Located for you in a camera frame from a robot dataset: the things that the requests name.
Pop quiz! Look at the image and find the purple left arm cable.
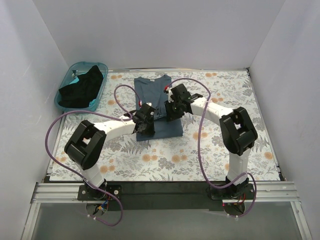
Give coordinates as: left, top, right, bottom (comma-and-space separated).
44, 84, 137, 227

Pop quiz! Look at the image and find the aluminium frame rail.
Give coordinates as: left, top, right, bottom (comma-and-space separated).
31, 181, 300, 203

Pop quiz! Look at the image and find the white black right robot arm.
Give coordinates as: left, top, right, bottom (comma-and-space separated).
164, 83, 258, 199

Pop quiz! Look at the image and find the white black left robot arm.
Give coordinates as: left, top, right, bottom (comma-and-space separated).
64, 103, 156, 200

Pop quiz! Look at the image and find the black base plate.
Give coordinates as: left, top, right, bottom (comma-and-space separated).
77, 181, 255, 213

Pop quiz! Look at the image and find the black t shirt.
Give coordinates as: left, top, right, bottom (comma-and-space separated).
58, 65, 104, 109

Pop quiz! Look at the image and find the teal cloth in bin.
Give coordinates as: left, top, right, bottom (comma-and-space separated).
88, 99, 99, 107

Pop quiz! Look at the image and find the blue-grey t shirt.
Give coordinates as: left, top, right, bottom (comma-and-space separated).
134, 74, 183, 142

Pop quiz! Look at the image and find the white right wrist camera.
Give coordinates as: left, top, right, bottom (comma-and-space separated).
163, 85, 174, 103

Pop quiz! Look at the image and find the floral table mat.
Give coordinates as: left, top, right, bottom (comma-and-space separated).
48, 69, 282, 183

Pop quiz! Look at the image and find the teal plastic bin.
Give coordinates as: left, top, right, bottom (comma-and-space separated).
54, 61, 109, 112

